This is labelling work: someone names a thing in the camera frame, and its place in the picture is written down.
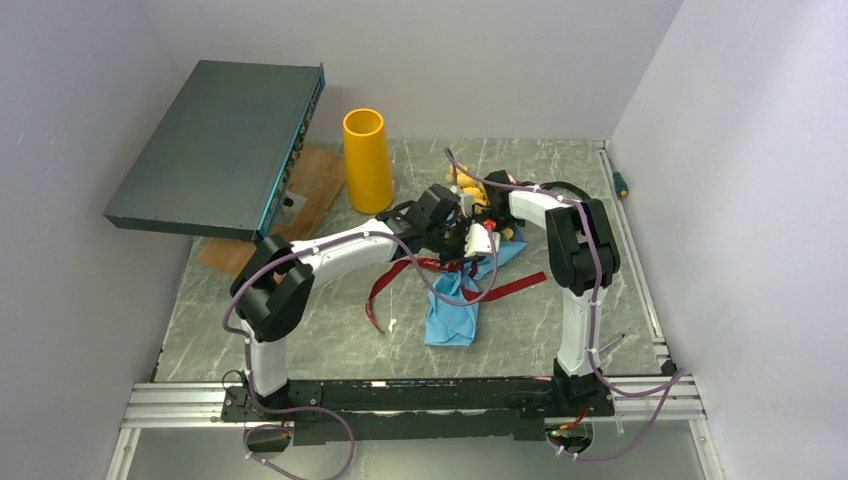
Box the artificial flower bunch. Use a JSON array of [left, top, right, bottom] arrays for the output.
[[439, 166, 519, 242]]

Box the red ribbon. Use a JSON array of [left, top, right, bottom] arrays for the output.
[[366, 256, 550, 335]]

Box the blue wrapping paper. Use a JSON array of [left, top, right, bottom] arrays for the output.
[[423, 228, 530, 348]]

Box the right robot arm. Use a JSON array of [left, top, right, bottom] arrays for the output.
[[481, 170, 621, 415]]

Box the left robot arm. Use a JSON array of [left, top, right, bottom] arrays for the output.
[[223, 184, 480, 420]]

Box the yellow vase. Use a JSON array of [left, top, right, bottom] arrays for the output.
[[343, 108, 394, 214]]

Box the wooden board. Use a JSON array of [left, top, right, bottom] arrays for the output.
[[191, 144, 345, 277]]

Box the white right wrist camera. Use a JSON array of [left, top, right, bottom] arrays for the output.
[[455, 187, 487, 214]]

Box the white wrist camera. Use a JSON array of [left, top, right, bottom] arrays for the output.
[[455, 187, 487, 214], [464, 223, 501, 258]]

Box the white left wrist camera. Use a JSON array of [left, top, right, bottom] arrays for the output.
[[464, 223, 501, 258]]

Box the black cable bundle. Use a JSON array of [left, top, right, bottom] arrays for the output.
[[523, 178, 594, 203]]

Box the green handled screwdriver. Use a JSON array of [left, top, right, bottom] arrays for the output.
[[608, 158, 629, 200]]

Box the metal switch stand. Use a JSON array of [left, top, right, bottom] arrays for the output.
[[275, 192, 308, 227]]

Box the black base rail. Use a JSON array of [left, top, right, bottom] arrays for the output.
[[220, 377, 615, 446]]

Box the grey network switch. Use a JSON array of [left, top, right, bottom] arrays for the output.
[[103, 60, 326, 242]]

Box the aluminium frame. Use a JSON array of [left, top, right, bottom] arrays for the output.
[[106, 375, 727, 479]]

